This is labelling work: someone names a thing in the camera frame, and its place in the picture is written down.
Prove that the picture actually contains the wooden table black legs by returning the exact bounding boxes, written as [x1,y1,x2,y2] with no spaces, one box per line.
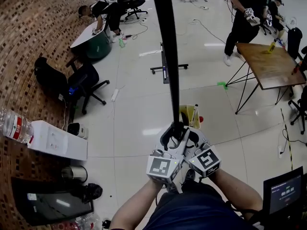
[224,41,307,115]

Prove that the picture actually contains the person's dark shoe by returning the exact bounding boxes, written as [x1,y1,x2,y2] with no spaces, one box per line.
[179,168,196,185]

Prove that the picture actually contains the yellow bottle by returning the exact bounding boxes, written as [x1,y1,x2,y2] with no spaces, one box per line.
[266,38,277,54]

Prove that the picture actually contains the clear water bottle red label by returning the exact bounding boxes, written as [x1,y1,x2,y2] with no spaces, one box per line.
[0,106,34,144]

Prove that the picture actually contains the black office chair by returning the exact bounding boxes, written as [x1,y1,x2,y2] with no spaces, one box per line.
[287,84,307,136]
[34,56,110,115]
[112,0,149,22]

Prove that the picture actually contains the black flat monitor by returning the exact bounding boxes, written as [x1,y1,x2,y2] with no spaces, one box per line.
[10,177,94,227]

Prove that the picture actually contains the long white cardboard box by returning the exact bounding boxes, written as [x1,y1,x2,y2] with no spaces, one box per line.
[27,120,89,161]

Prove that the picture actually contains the person's left forearm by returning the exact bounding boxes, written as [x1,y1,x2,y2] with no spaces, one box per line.
[109,178,166,230]

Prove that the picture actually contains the black and white device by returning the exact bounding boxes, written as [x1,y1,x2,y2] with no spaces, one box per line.
[67,122,90,140]

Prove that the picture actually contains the black plastic bag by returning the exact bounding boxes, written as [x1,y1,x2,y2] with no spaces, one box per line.
[80,183,104,204]

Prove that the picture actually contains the clear plastic bottle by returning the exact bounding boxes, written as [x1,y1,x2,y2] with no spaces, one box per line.
[54,212,102,230]

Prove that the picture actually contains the white round table green base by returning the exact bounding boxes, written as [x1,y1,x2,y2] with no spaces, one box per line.
[70,20,113,60]

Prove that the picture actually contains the steel cup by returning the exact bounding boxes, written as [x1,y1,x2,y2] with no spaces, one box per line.
[60,165,88,184]

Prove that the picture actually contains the person's dark blue clothing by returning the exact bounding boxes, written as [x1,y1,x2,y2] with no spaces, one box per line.
[142,182,259,230]

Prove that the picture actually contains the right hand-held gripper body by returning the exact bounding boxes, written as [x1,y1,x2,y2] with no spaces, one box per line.
[186,129,222,179]

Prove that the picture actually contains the white fan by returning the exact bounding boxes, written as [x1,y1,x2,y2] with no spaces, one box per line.
[286,16,298,30]

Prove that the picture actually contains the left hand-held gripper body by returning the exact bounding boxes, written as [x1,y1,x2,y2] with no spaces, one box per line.
[145,138,185,194]

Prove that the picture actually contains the black floor cable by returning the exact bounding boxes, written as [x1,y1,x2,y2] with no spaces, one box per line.
[123,18,149,41]

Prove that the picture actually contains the black-framed whiteboard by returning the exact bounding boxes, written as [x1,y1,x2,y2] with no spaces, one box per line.
[150,0,184,141]

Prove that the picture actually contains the person's right forearm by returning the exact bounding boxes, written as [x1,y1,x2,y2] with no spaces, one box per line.
[209,168,264,217]

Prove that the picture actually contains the orange handled tool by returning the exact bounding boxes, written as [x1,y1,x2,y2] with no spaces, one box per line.
[291,60,303,76]

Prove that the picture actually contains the black laptop screen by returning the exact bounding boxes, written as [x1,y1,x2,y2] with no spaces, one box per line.
[262,166,305,216]

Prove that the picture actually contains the black wheeled whiteboard stand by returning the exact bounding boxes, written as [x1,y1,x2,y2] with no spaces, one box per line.
[150,41,189,85]

